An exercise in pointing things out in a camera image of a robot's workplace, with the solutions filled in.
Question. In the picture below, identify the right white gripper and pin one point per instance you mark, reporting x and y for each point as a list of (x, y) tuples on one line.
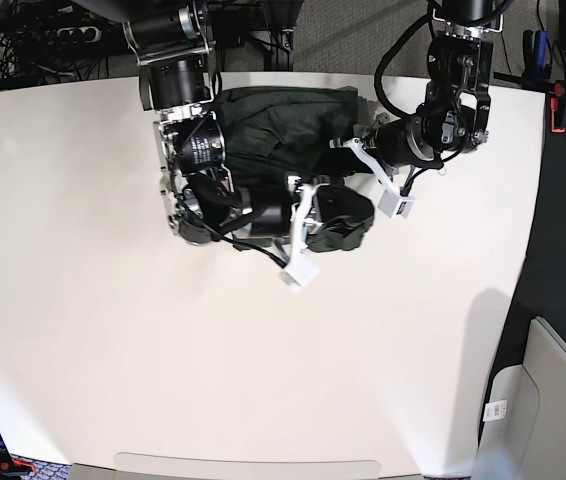
[(339, 208)]

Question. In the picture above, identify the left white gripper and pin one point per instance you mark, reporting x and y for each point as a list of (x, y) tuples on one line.
[(384, 140)]

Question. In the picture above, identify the green long-sleeve T-shirt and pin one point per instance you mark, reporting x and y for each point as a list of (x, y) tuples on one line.
[(269, 135)]

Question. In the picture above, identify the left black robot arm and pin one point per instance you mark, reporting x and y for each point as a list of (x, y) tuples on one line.
[(453, 118)]

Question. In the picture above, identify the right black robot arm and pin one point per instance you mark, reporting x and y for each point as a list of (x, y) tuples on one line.
[(181, 83)]

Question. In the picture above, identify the red clamp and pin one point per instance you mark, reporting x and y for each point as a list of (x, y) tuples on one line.
[(557, 107)]

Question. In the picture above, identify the grey plastic bin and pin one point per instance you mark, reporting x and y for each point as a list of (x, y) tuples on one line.
[(524, 423)]

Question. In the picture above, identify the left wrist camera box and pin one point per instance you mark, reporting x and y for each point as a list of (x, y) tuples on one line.
[(393, 205)]

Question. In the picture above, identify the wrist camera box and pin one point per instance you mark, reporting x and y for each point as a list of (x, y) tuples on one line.
[(393, 205), (299, 272)]

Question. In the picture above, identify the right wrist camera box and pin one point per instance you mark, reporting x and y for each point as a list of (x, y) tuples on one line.
[(299, 272)]

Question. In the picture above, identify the blue handled tool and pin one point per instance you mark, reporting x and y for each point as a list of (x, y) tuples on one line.
[(540, 66)]

